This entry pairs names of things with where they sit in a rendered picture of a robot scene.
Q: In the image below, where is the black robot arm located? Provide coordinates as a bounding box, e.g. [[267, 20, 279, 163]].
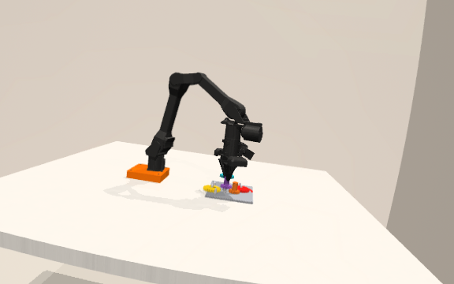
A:
[[144, 72, 263, 172]]

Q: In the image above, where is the orange gear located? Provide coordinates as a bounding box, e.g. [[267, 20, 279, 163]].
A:
[[229, 181, 240, 195]]

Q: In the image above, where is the red gear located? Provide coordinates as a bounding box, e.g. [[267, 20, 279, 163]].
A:
[[237, 186, 250, 193]]

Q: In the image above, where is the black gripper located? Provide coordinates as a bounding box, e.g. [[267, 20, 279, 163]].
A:
[[214, 137, 247, 181]]

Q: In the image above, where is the purple gear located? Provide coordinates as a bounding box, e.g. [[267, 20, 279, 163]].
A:
[[221, 177, 232, 189]]

